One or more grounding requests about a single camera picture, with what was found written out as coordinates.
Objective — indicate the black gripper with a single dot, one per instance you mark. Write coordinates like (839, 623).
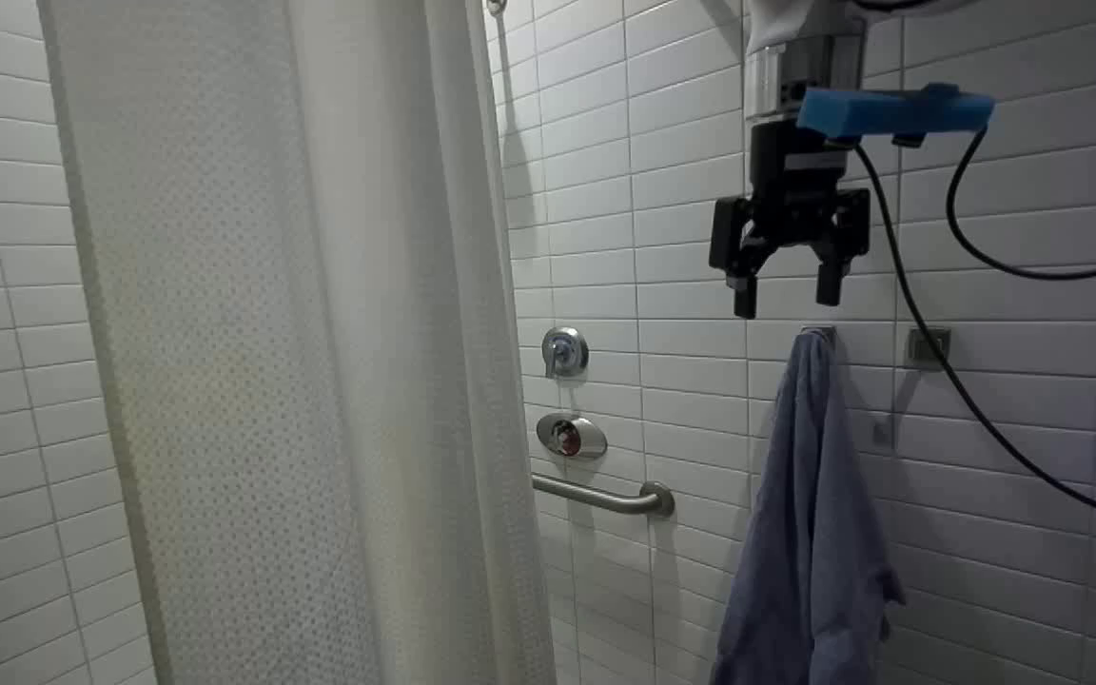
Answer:
(792, 193)

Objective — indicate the white shower curtain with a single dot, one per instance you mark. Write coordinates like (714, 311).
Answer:
(256, 318)

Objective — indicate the round chrome valve knob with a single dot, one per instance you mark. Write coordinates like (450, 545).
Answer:
(564, 351)

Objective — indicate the blue hanging towel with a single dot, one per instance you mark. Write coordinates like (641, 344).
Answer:
(816, 534)

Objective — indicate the chrome horizontal grab bar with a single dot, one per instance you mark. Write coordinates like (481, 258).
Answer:
(598, 496)

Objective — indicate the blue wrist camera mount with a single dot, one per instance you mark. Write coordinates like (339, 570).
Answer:
(891, 110)

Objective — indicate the empty metal wall hook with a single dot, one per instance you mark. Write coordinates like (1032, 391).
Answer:
(932, 344)

